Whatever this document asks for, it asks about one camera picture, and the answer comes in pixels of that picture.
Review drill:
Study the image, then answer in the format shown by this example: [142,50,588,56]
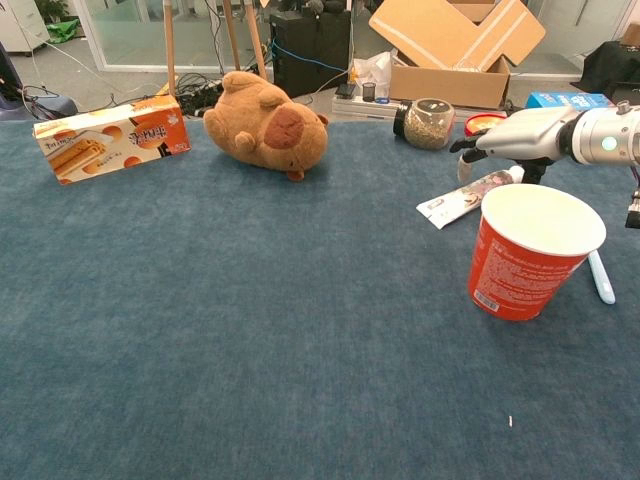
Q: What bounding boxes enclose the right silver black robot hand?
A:
[448,105,581,186]

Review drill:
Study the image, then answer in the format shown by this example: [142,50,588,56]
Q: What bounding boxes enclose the white printed toothpaste tube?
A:
[416,166,526,230]

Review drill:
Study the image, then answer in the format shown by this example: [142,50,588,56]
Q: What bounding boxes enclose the light blue toothbrush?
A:
[587,249,616,305]

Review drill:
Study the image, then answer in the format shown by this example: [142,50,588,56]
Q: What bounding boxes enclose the blue cookie box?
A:
[525,90,616,112]

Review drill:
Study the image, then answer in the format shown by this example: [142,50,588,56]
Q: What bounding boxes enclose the red round plastic lid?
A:
[463,112,509,138]

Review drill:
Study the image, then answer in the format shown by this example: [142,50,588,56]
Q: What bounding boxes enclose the glass jar black lid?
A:
[393,98,457,150]

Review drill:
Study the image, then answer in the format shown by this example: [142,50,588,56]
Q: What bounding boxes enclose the black cloth bag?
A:
[582,40,640,104]

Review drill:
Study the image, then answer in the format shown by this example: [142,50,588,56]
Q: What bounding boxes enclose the brown cardboard box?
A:
[368,0,547,110]

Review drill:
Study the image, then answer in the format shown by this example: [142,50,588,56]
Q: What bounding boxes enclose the red paper cup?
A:
[467,183,608,321]

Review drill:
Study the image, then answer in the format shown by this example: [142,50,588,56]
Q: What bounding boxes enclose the white plastic bag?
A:
[349,51,394,99]

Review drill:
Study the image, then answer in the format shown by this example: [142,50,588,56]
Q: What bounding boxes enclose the black computer tower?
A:
[269,9,352,99]

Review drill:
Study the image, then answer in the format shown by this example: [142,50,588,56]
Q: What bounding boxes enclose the brown capybara plush toy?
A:
[202,70,331,183]

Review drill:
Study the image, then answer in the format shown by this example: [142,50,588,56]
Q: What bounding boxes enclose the blue table mat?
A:
[0,117,640,480]

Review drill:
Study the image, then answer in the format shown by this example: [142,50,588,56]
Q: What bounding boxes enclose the wooden tripod stand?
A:
[163,0,269,96]

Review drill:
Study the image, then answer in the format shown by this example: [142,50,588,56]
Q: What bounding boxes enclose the orange white biscuit box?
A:
[32,95,192,186]

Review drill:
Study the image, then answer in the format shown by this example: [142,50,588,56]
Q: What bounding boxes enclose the green bag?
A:
[47,17,81,44]

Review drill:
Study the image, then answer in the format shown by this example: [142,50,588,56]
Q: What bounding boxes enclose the white cabinet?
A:
[0,0,51,54]

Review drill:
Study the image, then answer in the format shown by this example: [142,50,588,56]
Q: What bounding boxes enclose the blue network cable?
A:
[272,39,351,76]

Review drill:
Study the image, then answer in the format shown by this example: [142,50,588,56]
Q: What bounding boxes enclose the black cable bundle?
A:
[177,72,225,117]

